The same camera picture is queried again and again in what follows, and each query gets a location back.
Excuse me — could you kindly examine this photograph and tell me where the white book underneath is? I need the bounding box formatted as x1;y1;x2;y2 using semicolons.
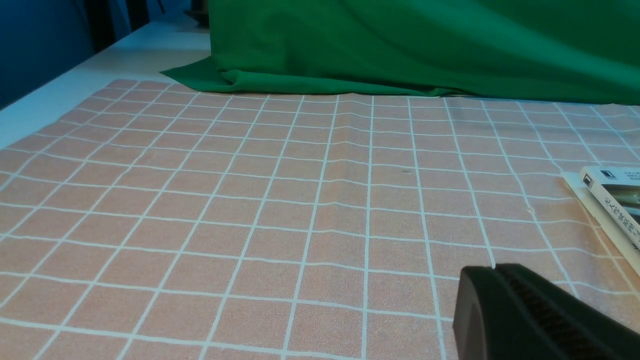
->
561;172;640;274

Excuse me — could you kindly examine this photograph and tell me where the green fabric backdrop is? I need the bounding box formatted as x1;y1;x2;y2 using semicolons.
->
163;0;640;106

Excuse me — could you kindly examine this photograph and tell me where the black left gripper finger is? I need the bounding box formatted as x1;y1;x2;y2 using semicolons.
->
452;263;640;360

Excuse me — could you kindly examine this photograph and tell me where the pink checkered tablecloth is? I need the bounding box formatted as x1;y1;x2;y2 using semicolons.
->
0;80;639;360

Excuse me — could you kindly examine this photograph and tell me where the white paperback book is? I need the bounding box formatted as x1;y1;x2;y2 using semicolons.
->
580;166;640;249

